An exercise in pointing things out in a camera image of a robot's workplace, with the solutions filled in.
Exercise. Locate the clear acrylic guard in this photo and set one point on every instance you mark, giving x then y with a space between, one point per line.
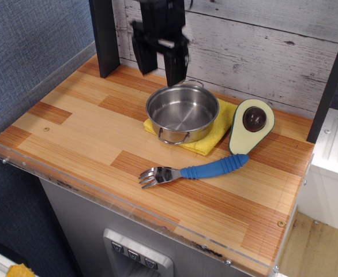
88 140

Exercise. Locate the blue handled metal fork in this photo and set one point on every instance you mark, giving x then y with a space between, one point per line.
161 175

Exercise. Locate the black right post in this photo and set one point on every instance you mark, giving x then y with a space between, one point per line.
324 104

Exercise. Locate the yellow folded cloth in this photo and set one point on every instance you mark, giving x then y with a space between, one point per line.
220 127

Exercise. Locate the silver dispenser button panel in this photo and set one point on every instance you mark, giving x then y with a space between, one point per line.
131 258

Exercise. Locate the yellow tape piece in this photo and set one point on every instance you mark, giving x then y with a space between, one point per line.
19 270

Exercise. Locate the small steel pot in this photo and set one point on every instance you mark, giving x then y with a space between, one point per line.
182 113

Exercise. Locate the black post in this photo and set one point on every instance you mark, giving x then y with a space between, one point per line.
324 104
103 23

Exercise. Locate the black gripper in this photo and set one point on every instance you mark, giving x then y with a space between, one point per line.
160 30

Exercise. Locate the black left post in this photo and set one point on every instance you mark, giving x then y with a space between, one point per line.
103 23

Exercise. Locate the grey toy fridge cabinet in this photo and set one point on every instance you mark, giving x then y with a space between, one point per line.
153 232

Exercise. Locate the white toy sink unit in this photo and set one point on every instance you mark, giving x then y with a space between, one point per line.
318 198

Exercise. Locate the toy avocado half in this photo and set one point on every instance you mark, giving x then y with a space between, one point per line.
253 120

